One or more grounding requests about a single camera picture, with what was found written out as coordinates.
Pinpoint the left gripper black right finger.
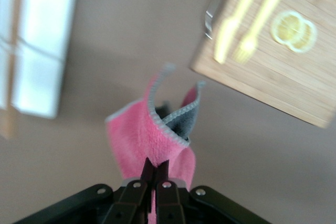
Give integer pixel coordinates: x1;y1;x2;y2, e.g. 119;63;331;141
154;159;187;224

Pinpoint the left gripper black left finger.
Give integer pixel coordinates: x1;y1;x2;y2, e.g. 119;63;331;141
104;157;155;224

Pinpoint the pink and grey cloth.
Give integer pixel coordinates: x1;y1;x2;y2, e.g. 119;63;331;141
104;62;207;224

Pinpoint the bamboo cutting board with handle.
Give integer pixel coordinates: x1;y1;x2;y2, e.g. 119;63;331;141
190;0;336;130

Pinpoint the brown wooden chopstick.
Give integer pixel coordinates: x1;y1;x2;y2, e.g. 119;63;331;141
0;0;26;141

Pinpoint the yellow fork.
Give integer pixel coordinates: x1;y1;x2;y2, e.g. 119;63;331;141
232;0;289;63

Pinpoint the lemon slice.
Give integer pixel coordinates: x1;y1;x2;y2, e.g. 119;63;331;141
288;20;318;53
271;10;305;45

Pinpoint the white rectangular tray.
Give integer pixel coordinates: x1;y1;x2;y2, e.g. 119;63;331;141
0;0;79;120

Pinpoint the yellow knife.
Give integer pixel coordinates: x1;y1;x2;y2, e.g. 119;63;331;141
214;0;268;64

